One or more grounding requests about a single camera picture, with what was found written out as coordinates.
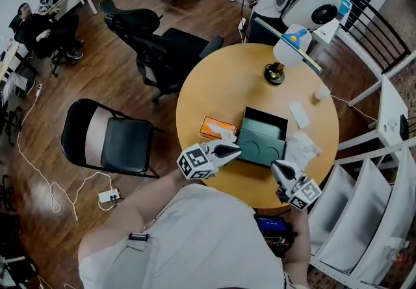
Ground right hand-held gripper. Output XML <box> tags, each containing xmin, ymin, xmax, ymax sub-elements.
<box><xmin>270</xmin><ymin>159</ymin><xmax>323</xmax><ymax>212</ymax></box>

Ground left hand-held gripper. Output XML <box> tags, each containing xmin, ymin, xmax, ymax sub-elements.
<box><xmin>177</xmin><ymin>139</ymin><xmax>243</xmax><ymax>181</ymax></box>

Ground white tissue sheet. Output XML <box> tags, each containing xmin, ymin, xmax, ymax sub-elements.
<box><xmin>207</xmin><ymin>122</ymin><xmax>239</xmax><ymax>143</ymax></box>

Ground white tissues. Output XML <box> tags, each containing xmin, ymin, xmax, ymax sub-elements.
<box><xmin>285</xmin><ymin>130</ymin><xmax>324</xmax><ymax>172</ymax></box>

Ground orange tissue box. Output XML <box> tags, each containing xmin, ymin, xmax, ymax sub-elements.
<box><xmin>198</xmin><ymin>115</ymin><xmax>238</xmax><ymax>142</ymax></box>

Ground person's left forearm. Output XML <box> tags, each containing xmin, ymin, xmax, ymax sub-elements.
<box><xmin>77</xmin><ymin>168</ymin><xmax>191</xmax><ymax>269</ymax></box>

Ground person's right forearm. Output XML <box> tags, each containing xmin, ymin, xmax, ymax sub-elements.
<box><xmin>283</xmin><ymin>205</ymin><xmax>313</xmax><ymax>288</ymax></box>

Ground small black box device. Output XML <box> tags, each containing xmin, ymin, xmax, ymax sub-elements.
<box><xmin>398</xmin><ymin>114</ymin><xmax>410</xmax><ymax>142</ymax></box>

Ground dark green open case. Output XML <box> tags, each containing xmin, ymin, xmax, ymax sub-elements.
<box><xmin>235</xmin><ymin>106</ymin><xmax>290</xmax><ymax>169</ymax></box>

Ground white flat card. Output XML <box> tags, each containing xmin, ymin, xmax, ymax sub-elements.
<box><xmin>288</xmin><ymin>101</ymin><xmax>311</xmax><ymax>130</ymax></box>

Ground black waist device blue screen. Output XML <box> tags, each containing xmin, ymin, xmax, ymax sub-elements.
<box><xmin>253</xmin><ymin>214</ymin><xmax>298</xmax><ymax>258</ymax></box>

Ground person's white shirt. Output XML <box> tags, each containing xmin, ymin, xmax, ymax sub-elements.
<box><xmin>77</xmin><ymin>182</ymin><xmax>295</xmax><ymax>289</ymax></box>

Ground small white round device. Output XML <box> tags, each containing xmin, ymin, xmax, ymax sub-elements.
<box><xmin>313</xmin><ymin>84</ymin><xmax>332</xmax><ymax>101</ymax></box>

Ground white fabric bin shelf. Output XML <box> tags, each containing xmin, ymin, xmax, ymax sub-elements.
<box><xmin>307</xmin><ymin>136</ymin><xmax>416</xmax><ymax>289</ymax></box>

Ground black folding chair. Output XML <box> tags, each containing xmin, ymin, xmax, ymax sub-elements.
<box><xmin>60</xmin><ymin>97</ymin><xmax>167</xmax><ymax>180</ymax></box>

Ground blue yellow long stick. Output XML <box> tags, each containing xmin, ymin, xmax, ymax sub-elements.
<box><xmin>253</xmin><ymin>16</ymin><xmax>324</xmax><ymax>75</ymax></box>

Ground white shade table lamp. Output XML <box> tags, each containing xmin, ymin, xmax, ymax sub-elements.
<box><xmin>263</xmin><ymin>23</ymin><xmax>313</xmax><ymax>86</ymax></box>

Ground black mesh office chair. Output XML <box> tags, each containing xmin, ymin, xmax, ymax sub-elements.
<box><xmin>99</xmin><ymin>0</ymin><xmax>225</xmax><ymax>106</ymax></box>

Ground white round backpack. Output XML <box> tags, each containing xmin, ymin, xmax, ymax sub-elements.
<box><xmin>274</xmin><ymin>0</ymin><xmax>343</xmax><ymax>32</ymax></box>

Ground black metal railing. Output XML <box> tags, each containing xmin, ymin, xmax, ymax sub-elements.
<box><xmin>333</xmin><ymin>0</ymin><xmax>413</xmax><ymax>75</ymax></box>

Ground thin white device cable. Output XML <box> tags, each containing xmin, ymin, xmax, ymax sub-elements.
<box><xmin>330</xmin><ymin>94</ymin><xmax>380</xmax><ymax>123</ymax></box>

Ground white bench frame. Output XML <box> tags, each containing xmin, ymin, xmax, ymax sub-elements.
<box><xmin>337</xmin><ymin>50</ymin><xmax>416</xmax><ymax>154</ymax></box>

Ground grey shoulder strap with buckle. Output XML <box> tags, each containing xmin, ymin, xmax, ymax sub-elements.
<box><xmin>107</xmin><ymin>231</ymin><xmax>155</xmax><ymax>289</ymax></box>

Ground long white floor cable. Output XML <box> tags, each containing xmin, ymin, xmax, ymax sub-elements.
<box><xmin>16</xmin><ymin>84</ymin><xmax>116</xmax><ymax>222</ymax></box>

